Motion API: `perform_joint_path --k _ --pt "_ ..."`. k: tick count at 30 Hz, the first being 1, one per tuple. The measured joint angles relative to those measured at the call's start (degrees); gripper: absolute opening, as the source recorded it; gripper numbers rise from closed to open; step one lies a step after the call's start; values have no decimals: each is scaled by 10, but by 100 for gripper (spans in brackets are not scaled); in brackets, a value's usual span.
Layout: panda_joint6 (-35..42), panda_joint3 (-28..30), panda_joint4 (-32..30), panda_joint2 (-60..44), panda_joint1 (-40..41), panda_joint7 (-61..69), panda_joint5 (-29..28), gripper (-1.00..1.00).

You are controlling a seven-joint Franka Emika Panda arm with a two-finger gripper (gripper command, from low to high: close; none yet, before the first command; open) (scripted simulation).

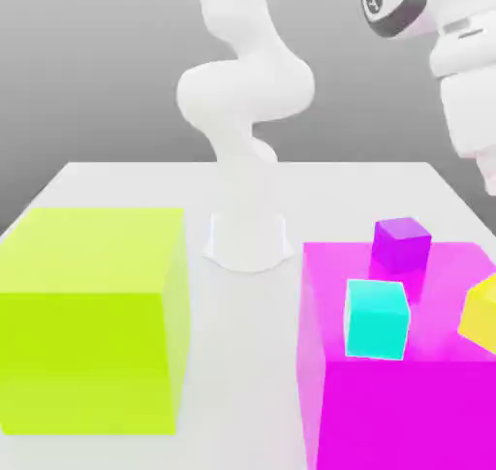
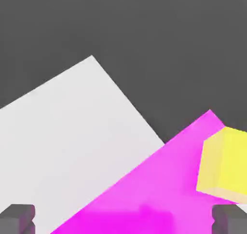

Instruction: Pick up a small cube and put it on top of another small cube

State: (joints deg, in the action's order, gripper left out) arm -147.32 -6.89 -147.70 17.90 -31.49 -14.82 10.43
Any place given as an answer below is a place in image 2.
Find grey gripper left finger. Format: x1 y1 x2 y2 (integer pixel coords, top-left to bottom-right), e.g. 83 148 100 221
0 204 36 234

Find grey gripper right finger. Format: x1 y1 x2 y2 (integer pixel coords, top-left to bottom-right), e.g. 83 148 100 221
211 204 247 234

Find small yellow cube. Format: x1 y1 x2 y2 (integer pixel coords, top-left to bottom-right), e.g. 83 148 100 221
196 126 247 205

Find large magenta box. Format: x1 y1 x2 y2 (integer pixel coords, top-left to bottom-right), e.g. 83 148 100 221
50 109 247 234

